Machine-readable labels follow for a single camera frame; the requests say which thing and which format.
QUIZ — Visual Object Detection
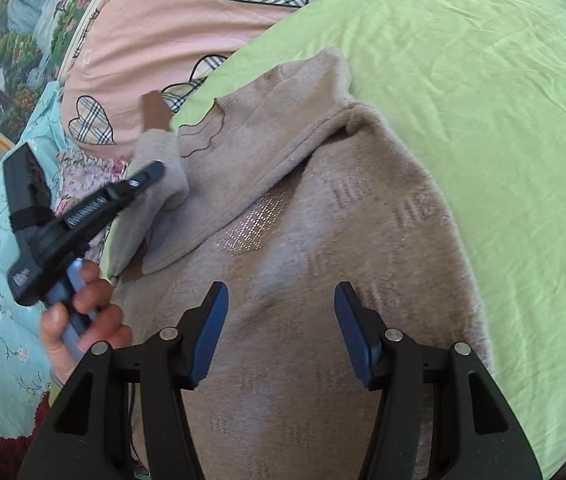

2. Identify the floral ruffled pillow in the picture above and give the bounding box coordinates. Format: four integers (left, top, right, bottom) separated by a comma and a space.
49, 148, 129, 261

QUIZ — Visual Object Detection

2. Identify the beige knit sweater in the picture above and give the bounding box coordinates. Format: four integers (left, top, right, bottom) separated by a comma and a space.
107, 48, 492, 479

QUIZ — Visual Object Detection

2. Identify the green bed sheet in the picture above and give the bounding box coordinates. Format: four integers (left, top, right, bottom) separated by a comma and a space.
179, 0, 566, 476

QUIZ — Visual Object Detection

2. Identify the person's left hand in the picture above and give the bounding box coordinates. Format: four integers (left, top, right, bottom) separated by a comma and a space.
40, 261, 133, 385

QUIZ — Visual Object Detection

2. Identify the pink heart pattern quilt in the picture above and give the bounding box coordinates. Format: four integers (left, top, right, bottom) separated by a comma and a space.
59, 0, 389, 162

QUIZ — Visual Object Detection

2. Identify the black camera box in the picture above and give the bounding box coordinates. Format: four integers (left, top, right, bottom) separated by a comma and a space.
3, 143, 54, 307

